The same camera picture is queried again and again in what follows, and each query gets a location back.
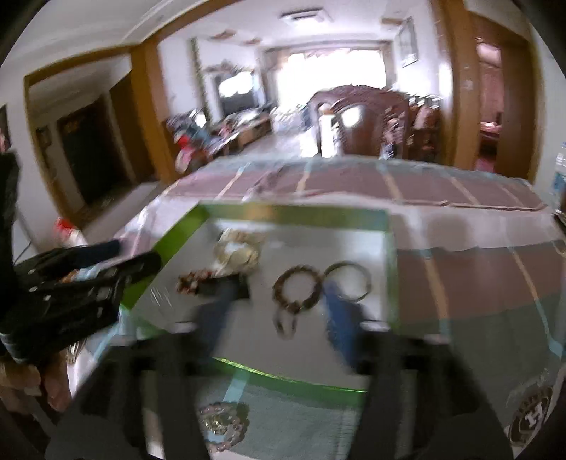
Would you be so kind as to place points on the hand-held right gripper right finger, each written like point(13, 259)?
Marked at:
point(340, 323)

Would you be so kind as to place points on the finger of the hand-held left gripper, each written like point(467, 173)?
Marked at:
point(97, 252)
point(141, 263)

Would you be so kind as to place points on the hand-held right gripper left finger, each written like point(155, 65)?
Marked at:
point(216, 314)

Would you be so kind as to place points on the green cardboard box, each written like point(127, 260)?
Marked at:
point(292, 216)

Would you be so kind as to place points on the pale gold jewelry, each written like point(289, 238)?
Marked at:
point(236, 256)

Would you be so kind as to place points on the gold and pink bead jewelry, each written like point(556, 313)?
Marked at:
point(212, 418)

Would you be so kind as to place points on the person's left hand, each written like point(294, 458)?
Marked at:
point(53, 385)

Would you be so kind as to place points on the red and white plastic bag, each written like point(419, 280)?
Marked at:
point(68, 232)

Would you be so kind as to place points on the silver bangle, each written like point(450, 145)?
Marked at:
point(347, 264)

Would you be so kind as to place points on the dark wooden door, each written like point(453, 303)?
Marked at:
point(90, 155)

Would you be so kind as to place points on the red scooter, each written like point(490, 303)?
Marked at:
point(192, 148)

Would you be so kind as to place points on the wooden television cabinet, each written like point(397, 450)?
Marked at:
point(247, 132)

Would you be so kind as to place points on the television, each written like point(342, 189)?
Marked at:
point(236, 93)

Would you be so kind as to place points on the carved wooden chair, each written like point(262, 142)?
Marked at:
point(353, 119)

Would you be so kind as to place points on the brown sofa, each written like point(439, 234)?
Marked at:
point(426, 128)

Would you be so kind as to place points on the clear water bottle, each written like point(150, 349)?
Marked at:
point(558, 177)

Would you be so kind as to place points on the ceiling vent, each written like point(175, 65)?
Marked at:
point(305, 14)

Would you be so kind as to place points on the dark wall poster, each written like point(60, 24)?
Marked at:
point(3, 128)

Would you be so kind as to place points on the framed wall picture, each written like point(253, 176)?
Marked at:
point(407, 42)

